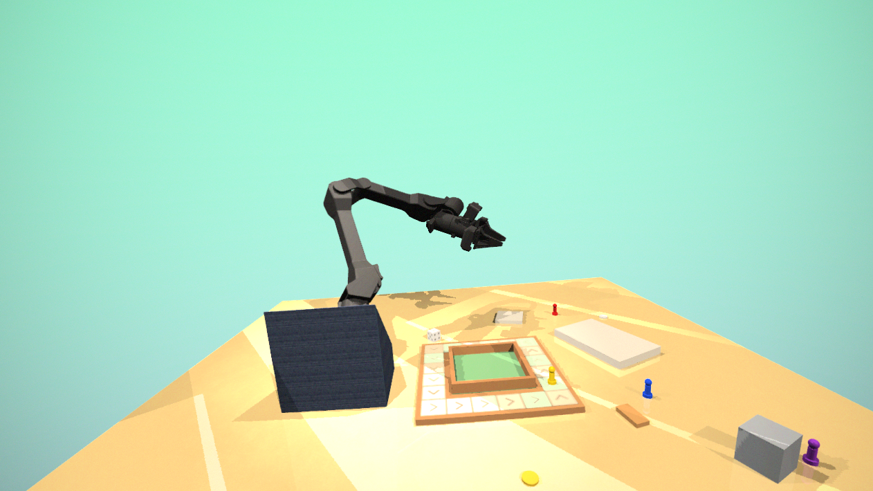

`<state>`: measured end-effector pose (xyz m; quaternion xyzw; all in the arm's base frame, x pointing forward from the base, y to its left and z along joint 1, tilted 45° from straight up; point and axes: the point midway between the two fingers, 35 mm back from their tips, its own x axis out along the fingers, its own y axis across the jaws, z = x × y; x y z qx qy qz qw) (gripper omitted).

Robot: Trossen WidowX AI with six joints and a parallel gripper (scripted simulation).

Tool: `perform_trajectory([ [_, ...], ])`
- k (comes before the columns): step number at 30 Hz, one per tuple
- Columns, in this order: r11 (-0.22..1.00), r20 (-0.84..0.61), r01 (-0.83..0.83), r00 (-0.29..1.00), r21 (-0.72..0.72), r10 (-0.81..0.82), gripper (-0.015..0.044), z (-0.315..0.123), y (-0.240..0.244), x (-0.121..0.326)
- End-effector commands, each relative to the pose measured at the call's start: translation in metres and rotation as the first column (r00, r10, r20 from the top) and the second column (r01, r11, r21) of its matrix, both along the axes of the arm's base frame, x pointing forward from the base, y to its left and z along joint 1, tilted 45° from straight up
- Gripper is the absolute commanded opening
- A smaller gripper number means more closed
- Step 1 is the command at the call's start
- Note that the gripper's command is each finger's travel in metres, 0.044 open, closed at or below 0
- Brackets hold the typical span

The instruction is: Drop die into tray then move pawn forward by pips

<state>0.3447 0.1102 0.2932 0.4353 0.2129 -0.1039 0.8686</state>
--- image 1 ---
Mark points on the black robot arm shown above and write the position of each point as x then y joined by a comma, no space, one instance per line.
364,279

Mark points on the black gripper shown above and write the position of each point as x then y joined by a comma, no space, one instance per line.
479,233

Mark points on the yellow flat disc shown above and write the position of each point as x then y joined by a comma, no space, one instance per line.
530,478

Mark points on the purple game pawn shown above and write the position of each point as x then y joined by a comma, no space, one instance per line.
810,457

